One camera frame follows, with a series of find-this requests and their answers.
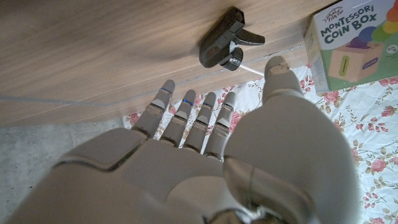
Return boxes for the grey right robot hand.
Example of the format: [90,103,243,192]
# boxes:
[6,55,360,224]

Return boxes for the black trigger pump top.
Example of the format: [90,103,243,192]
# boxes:
[198,6,266,77]

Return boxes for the colourful coin box package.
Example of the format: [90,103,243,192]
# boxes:
[303,0,398,93]

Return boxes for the floral backdrop cloth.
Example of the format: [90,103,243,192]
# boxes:
[123,63,398,224]

